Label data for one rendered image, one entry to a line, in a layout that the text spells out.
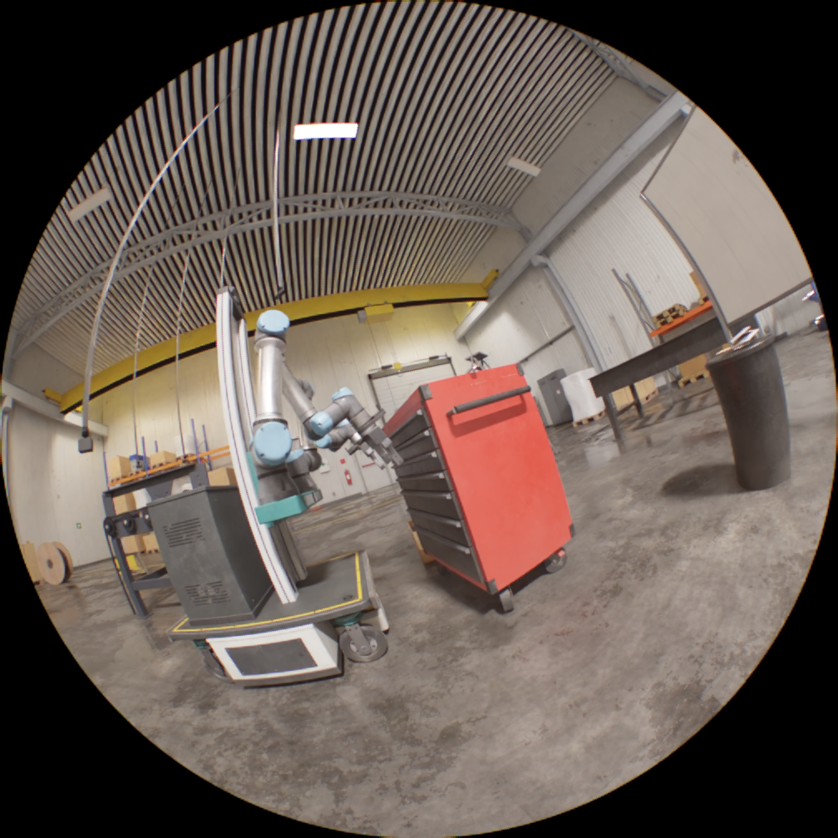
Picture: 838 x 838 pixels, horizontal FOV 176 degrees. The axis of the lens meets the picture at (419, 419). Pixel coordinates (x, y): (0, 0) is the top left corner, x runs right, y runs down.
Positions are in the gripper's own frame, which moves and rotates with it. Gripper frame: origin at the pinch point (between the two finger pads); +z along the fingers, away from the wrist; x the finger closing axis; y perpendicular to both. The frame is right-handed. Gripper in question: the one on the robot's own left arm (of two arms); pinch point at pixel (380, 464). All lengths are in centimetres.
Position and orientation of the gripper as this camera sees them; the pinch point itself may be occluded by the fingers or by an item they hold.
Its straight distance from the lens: 141.8
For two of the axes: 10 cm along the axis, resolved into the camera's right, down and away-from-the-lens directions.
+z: 6.8, 7.1, -1.7
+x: -0.7, 3.0, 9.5
